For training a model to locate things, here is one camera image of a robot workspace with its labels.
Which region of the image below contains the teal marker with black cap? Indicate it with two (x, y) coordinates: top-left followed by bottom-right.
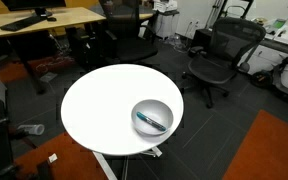
(136, 111), (168, 132)

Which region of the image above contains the grey round bowl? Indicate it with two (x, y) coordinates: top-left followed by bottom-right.
(130, 98), (175, 137)

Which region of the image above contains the black high-back office chair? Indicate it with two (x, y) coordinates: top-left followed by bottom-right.
(98, 0), (160, 66)

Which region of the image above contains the black mesh office chair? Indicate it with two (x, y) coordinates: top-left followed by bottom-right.
(181, 17), (267, 109)

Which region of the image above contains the white drawer cabinet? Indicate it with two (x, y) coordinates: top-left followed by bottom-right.
(154, 10), (181, 39)

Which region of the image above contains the black computer tower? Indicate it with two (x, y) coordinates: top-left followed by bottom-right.
(65, 26), (97, 71)

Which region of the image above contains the black box under desk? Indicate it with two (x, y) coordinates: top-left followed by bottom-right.
(191, 28), (216, 51)

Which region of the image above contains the white metal table base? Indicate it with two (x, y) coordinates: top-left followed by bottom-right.
(92, 146), (164, 180)

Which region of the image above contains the white box on cabinet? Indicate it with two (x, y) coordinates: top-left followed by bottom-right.
(152, 0), (179, 14)

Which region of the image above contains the grey flat floor pad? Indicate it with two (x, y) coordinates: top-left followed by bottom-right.
(38, 71), (59, 83)

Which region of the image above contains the light wooden desk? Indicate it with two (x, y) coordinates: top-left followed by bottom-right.
(0, 6), (107, 95)

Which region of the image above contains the small white paper scrap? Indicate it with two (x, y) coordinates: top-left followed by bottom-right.
(47, 153), (59, 164)

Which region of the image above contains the black metal stand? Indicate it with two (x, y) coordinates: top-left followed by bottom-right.
(205, 0), (255, 21)

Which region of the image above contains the black electric scooter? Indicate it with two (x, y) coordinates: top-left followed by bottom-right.
(248, 49), (288, 103)

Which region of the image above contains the clear plastic bottle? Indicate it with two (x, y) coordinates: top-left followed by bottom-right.
(17, 123), (46, 136)

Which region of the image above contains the black computer monitor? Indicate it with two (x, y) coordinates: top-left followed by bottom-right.
(0, 0), (67, 18)

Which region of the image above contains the black computer keyboard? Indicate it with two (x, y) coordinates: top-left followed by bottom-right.
(0, 15), (48, 33)

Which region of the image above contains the green item on desk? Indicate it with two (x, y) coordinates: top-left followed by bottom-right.
(273, 18), (287, 29)

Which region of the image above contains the tangle of floor cables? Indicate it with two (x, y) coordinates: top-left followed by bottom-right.
(33, 53), (77, 74)

